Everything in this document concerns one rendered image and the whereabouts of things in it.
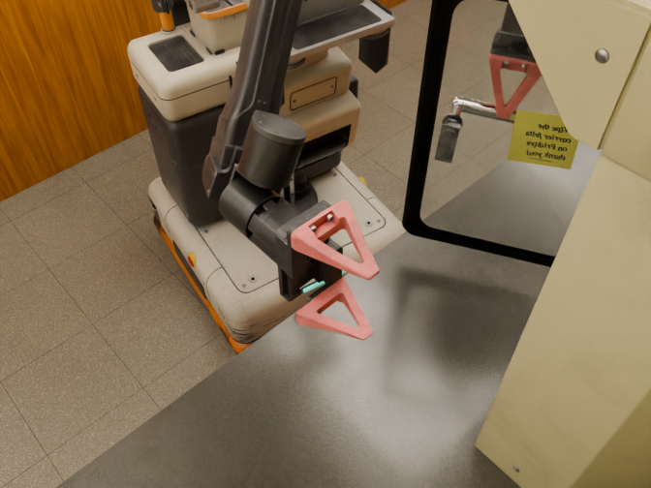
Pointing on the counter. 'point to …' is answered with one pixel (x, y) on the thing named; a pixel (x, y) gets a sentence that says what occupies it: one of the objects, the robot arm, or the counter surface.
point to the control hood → (586, 57)
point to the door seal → (425, 147)
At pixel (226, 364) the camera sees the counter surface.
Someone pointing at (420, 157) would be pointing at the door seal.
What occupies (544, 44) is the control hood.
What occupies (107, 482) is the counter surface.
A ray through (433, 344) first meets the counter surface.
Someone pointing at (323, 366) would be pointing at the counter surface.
